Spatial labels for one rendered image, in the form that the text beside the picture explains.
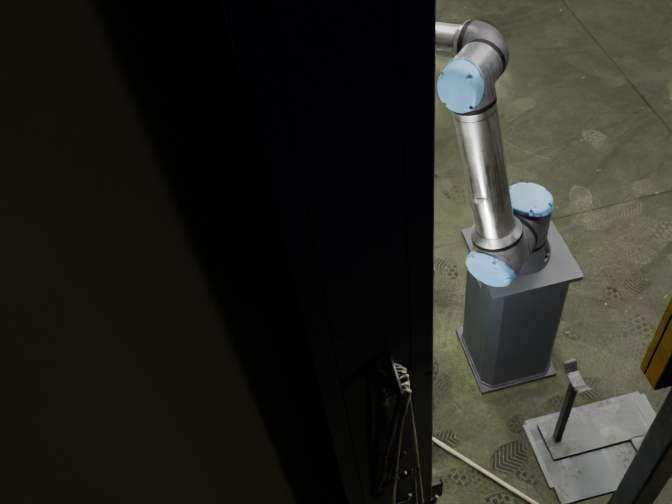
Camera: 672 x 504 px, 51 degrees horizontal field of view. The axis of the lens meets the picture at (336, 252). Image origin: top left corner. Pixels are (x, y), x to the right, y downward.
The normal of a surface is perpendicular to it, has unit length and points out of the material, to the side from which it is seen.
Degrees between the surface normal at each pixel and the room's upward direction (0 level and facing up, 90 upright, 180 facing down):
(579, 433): 0
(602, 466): 0
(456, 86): 83
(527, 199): 5
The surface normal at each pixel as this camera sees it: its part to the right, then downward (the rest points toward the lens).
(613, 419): -0.10, -0.63
